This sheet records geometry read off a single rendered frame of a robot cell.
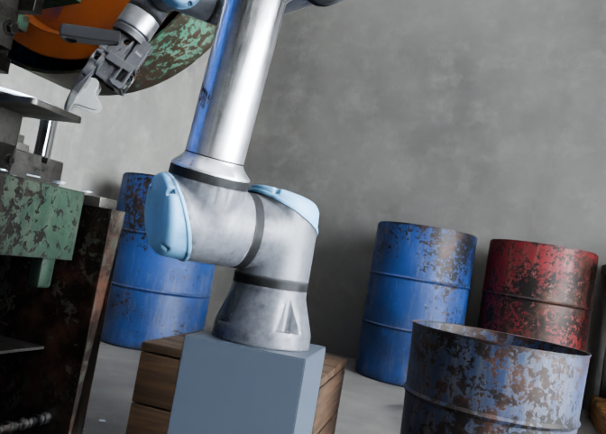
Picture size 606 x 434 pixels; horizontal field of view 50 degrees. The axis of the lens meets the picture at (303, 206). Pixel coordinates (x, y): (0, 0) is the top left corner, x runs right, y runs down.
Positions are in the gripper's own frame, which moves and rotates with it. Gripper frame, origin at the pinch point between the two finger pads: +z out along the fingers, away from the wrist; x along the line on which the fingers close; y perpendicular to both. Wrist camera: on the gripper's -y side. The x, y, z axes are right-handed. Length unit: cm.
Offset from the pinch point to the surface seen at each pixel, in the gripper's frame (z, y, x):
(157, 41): -25.9, 4.0, 18.2
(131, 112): -40, -28, 262
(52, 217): 19.5, 9.2, 2.9
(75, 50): -15.8, -13.3, 32.4
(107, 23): -26.1, -10.8, 32.9
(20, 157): 12.8, -3.1, 5.5
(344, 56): -160, 65, 302
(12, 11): -10.7, -19.2, 1.8
